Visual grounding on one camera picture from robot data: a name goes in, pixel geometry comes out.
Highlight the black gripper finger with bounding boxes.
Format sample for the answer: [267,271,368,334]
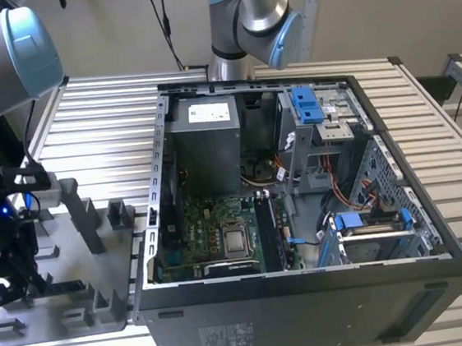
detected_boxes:
[13,246,52,303]
[0,251,33,308]

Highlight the motherboard RAM slot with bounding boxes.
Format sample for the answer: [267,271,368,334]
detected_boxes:
[253,196,272,272]
[261,195,282,271]
[257,196,277,272]

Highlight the grey plastic parts rack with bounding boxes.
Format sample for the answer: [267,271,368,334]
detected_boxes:
[0,170,155,346]

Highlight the green motherboard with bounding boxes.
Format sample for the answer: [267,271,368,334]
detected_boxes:
[151,188,307,285]

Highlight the black graphics card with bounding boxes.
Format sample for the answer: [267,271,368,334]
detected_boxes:
[201,256,264,280]

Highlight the silver CPU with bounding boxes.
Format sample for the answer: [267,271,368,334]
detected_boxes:
[224,228,249,254]

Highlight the metal CPU socket cover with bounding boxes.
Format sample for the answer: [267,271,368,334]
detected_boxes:
[218,219,253,262]

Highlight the grey power supply unit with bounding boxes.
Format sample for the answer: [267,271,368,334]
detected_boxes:
[161,92,250,201]

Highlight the black open PC case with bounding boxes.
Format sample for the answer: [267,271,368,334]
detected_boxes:
[106,51,462,346]

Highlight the round black case speaker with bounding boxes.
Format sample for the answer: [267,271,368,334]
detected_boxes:
[252,156,279,182]

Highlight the grey metal drive cage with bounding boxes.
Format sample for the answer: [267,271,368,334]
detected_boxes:
[270,77,381,198]

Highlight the hard disk in blue carrier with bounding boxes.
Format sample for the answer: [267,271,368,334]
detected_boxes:
[314,201,433,269]

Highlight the blue drive latch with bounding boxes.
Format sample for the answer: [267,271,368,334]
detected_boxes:
[299,104,325,127]
[290,84,318,113]

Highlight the blue-tipped black wire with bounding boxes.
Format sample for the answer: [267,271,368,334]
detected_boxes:
[287,233,325,250]

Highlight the thin black cable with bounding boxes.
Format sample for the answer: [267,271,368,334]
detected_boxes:
[144,0,188,74]

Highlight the black cable bundle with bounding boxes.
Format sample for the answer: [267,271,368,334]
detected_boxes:
[315,192,344,235]

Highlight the orange wires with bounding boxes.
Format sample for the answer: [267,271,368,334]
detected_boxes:
[321,148,374,213]

